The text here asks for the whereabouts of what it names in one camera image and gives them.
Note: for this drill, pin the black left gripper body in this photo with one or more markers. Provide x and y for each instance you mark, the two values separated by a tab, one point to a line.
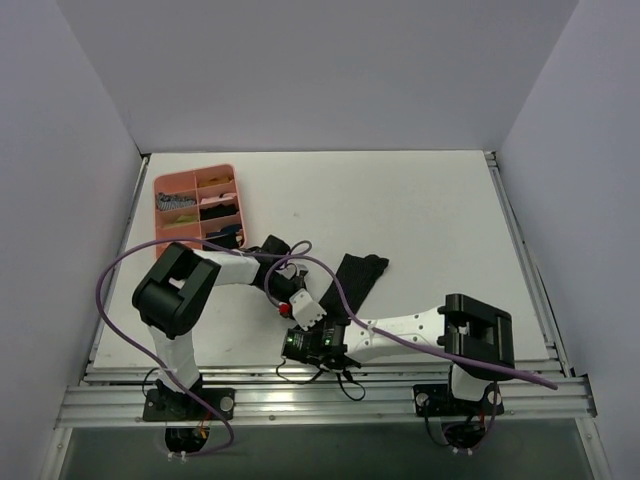
288	291

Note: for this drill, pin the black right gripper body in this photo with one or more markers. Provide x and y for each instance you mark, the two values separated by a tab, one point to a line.
292	344

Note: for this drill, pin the black striped underwear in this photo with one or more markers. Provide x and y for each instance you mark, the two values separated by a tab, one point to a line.
357	276

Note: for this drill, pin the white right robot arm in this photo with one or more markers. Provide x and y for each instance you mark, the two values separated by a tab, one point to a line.
463	326

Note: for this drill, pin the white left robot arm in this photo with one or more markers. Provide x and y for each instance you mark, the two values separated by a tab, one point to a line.
173	294

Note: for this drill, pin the black garment in lower compartment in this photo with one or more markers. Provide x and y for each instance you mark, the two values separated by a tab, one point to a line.
227	242

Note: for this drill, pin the navy garment in box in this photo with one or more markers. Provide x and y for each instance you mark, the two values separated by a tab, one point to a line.
232	230

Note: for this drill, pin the black rolled garment in box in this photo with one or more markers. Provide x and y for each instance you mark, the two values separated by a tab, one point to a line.
218	211

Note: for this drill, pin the pink garment in box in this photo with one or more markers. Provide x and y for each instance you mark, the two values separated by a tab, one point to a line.
228	196

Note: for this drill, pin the pink compartment organizer box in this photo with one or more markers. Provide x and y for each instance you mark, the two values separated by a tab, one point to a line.
197	207

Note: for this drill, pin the olive garment in box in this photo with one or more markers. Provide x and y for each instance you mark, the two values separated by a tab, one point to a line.
181	221

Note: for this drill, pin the yellow garment in box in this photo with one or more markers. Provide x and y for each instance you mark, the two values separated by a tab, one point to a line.
214	180

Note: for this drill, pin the striped rolled garment in box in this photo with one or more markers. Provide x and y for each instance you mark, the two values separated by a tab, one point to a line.
166	202

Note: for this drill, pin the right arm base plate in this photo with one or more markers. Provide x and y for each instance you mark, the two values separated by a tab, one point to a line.
436	400

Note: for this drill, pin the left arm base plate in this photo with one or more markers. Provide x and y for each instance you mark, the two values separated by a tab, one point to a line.
166	405

